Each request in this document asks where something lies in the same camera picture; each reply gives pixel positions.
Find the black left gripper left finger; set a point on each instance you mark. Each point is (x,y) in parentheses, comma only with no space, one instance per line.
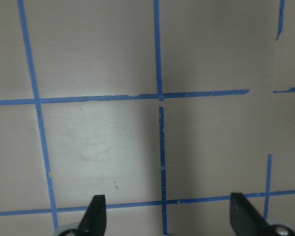
(93,222)

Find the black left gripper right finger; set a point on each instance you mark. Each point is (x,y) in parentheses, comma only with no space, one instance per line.
(245,220)

